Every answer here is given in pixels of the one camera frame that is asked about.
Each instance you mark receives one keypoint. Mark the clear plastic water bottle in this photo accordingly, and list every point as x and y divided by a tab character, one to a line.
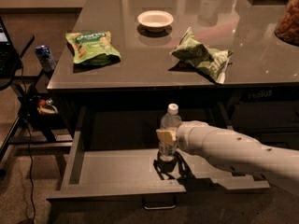
170	120

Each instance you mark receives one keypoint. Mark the metal drawer handle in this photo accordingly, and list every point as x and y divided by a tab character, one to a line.
159	202

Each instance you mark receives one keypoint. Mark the small items on shelf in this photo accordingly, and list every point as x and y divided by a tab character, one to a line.
46	107

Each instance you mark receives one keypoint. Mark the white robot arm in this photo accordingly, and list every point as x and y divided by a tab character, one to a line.
229	150

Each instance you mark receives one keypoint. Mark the blue soda can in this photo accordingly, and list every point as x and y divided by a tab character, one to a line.
44	55

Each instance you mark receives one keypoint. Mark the black side stand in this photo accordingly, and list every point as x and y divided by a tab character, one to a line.
30	127

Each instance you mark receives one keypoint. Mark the dark grey desk cabinet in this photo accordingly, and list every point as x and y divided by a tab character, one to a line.
261	63

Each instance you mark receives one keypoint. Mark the open grey top drawer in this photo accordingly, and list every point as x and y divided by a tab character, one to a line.
114	157

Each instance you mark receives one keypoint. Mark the lower right drawer unit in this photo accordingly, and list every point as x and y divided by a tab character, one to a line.
272	121

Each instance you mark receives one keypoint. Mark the black laptop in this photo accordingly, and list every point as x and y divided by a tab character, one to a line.
9	57

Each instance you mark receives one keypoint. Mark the white paper bowl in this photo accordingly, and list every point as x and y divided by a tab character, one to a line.
155	20

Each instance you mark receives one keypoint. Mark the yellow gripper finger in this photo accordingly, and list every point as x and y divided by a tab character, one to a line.
168	136

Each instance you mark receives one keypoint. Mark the green snack bag flat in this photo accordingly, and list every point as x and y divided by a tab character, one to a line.
92	48

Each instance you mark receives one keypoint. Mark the crumpled green chip bag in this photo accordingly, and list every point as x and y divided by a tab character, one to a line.
211	62

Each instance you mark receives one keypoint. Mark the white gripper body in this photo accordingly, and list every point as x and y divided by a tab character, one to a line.
186	136

